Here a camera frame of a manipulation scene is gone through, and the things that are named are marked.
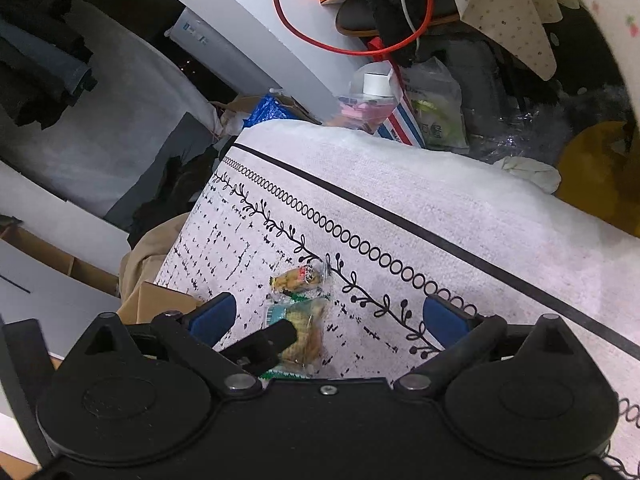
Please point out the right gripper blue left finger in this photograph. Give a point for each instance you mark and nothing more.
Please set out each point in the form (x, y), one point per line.
(209, 322)

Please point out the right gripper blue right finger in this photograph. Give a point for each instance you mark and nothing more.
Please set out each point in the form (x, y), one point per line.
(446, 323)

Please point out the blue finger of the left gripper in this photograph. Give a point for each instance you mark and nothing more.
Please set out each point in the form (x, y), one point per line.
(260, 351)

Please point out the teal band cracker packet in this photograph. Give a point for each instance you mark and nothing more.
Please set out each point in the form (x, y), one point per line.
(301, 359)

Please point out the small yellow candy packet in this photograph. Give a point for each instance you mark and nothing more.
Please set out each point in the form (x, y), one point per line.
(305, 281)

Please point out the brown cardboard box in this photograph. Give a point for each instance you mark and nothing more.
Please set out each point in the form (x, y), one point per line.
(149, 300)

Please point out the tan blanket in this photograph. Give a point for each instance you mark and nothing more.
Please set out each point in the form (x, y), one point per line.
(143, 263)

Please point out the white patterned bed cover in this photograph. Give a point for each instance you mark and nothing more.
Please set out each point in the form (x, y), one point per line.
(396, 224)

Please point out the blue foil bag on floor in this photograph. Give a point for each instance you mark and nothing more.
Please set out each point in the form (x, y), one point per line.
(268, 108)

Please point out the pink bottle with white cap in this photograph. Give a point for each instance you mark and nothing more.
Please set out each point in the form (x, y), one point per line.
(373, 95)

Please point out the floral tablecloth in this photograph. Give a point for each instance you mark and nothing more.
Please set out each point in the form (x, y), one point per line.
(518, 26)

